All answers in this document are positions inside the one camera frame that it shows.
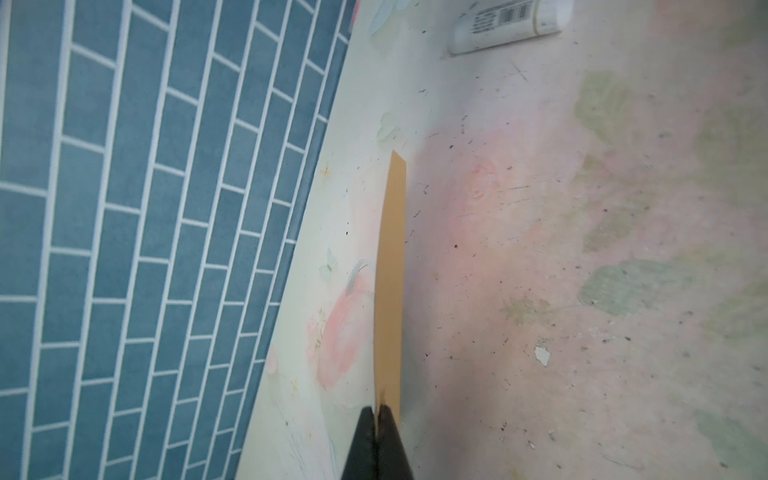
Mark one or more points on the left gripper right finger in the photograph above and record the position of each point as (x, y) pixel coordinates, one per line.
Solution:
(391, 459)

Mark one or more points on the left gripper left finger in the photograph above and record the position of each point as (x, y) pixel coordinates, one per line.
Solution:
(362, 459)

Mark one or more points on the yellow envelope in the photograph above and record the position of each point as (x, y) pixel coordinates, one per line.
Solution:
(389, 291)

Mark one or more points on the white glue stick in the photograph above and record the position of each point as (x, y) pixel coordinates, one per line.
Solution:
(509, 22)

